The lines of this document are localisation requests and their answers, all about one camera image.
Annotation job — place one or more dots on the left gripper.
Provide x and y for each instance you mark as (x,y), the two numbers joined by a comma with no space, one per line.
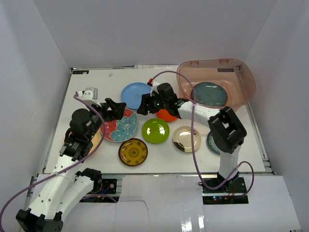
(106,109)

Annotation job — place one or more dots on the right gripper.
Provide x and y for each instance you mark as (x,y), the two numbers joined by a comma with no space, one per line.
(143,109)

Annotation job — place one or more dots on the red teal floral plate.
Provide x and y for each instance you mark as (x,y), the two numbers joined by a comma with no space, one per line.
(124,129)

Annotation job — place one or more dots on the dark teal glazed plate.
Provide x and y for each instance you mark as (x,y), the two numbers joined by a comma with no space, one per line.
(209,94)

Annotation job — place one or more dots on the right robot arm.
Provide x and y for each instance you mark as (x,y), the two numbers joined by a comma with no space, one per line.
(227,130)

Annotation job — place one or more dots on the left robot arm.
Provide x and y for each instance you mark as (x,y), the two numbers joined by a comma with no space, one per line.
(66,185)

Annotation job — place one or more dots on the translucent pink plastic bin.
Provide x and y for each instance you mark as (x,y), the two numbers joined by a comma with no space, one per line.
(232,75)

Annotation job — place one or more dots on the light blue plate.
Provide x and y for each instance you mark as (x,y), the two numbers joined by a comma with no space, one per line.
(132,94)

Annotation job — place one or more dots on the orange plate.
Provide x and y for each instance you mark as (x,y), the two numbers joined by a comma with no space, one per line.
(165,116)

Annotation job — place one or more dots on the lime green plate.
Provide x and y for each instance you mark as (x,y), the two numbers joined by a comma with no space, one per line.
(155,131)

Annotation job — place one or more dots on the beige yellow plate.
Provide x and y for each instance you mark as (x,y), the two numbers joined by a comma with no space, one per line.
(96,142)

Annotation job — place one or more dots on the small black label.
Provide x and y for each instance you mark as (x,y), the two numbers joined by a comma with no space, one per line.
(80,72)

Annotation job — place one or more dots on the yellow brown patterned plate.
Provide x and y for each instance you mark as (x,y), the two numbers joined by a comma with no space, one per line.
(133,152)

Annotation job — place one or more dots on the cream brown glossy plate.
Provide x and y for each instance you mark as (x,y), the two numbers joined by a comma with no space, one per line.
(181,138)

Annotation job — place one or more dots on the blue white porcelain plate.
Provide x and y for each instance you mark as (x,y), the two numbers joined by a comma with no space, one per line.
(211,144)

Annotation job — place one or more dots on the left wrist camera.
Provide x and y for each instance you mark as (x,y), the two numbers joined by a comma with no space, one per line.
(89,95)

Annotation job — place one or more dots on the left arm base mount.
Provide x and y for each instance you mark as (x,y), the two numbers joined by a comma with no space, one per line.
(103,191)

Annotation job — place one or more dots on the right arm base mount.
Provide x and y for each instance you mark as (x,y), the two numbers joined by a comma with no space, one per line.
(229,193)

